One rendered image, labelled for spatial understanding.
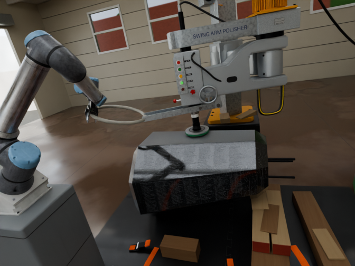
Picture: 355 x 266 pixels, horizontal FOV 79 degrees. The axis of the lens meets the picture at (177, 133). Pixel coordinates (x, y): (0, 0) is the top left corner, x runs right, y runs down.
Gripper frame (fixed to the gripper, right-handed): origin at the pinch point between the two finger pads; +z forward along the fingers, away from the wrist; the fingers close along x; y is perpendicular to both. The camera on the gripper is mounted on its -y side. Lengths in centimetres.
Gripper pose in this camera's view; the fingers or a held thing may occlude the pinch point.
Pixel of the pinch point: (91, 121)
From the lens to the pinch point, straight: 197.0
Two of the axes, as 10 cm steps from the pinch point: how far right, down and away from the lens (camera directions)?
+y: 4.9, 3.9, -7.8
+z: -1.6, 9.2, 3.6
